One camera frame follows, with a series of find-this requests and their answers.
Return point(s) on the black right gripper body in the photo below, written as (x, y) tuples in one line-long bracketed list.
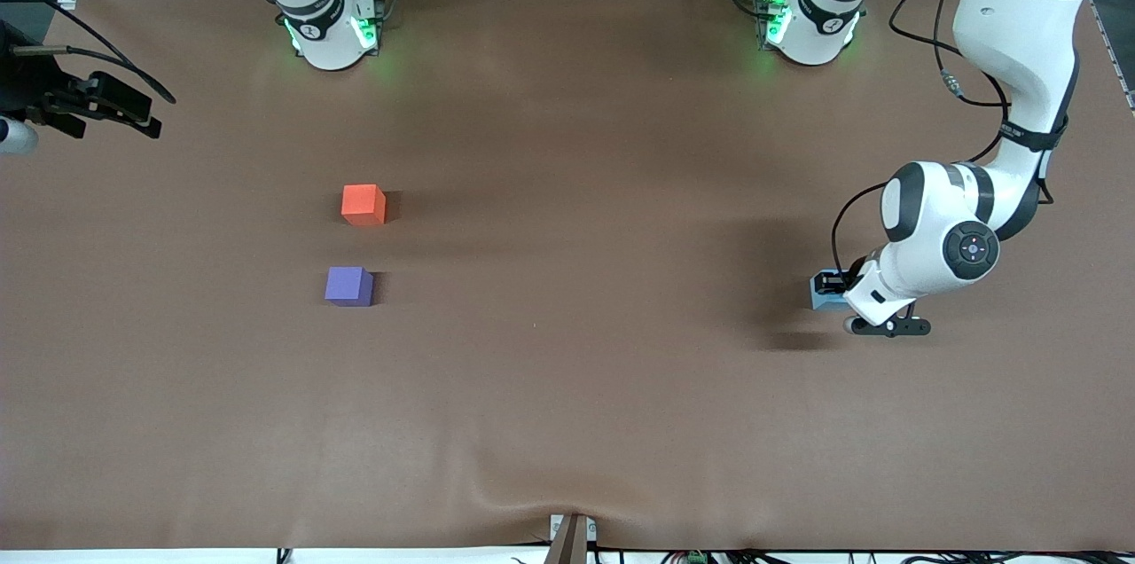
[(28, 85)]

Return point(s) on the blue foam block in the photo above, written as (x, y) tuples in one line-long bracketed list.
[(825, 302)]

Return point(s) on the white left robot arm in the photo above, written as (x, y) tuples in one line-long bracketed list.
[(1020, 14)]

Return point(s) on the orange foam block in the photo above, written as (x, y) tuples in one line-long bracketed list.
[(363, 205)]

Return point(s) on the purple foam block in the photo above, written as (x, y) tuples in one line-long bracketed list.
[(348, 286)]

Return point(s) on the brown table cover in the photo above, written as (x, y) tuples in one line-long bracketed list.
[(567, 387)]

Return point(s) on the green plug connector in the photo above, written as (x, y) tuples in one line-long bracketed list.
[(696, 559)]

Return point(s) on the brown camera mount post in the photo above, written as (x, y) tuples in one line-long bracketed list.
[(572, 546)]

